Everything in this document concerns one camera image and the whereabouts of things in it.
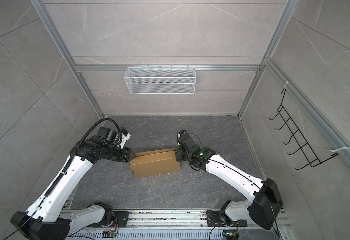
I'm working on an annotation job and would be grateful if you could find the aluminium frame post left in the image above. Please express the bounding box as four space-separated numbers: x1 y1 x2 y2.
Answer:
30 0 104 118

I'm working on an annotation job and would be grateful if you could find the brown cardboard box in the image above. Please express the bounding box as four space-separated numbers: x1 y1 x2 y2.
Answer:
129 149 181 178

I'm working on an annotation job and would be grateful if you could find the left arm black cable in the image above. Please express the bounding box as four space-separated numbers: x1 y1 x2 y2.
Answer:
1 117 123 240

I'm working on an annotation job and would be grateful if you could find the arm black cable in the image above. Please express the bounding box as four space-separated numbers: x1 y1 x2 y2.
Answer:
1 117 123 240
177 129 281 238

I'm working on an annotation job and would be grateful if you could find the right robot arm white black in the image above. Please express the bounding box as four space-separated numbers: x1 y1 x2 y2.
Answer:
175 130 283 230

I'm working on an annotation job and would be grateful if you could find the aluminium frame post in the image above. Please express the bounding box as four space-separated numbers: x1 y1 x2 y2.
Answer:
237 0 299 121
30 0 104 118

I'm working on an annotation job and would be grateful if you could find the aluminium frame post right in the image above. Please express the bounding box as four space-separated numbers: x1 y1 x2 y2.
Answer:
237 0 299 121

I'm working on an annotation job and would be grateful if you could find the black wire hook rack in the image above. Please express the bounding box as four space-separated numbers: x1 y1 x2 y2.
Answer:
268 89 339 171

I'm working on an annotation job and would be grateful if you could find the white wire mesh basket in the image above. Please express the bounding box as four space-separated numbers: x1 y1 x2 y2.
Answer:
124 67 197 95

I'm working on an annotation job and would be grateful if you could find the aluminium mounting rail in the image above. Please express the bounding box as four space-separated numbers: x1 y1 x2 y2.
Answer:
67 209 295 240

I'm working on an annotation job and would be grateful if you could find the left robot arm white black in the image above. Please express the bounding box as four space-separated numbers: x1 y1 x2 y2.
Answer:
11 127 135 240

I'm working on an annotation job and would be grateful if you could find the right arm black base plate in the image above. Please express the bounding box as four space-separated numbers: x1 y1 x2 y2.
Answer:
205 210 248 228

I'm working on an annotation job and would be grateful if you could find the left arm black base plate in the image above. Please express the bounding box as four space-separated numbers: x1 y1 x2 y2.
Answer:
97 211 130 228

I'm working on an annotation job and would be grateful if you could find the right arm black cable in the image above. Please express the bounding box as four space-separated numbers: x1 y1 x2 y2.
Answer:
177 129 281 238

